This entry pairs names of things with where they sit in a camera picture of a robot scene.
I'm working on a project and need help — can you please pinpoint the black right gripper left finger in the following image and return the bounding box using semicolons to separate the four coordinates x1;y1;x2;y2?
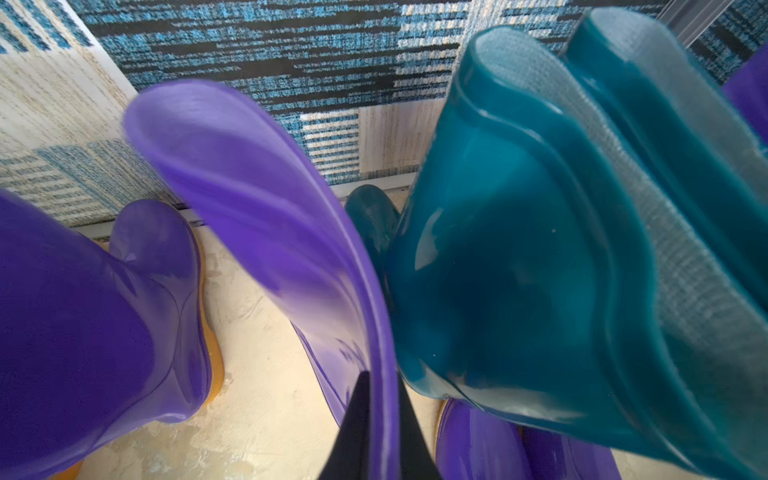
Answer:
318;372;370;480

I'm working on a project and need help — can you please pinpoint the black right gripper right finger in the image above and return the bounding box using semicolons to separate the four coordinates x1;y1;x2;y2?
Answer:
398;377;442;480

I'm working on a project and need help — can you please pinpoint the teal boot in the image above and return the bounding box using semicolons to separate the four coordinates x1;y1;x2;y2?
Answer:
563;7;767;307
380;26;767;479

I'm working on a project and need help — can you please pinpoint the teal boot standing back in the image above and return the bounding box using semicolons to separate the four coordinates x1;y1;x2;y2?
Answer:
563;7;767;307

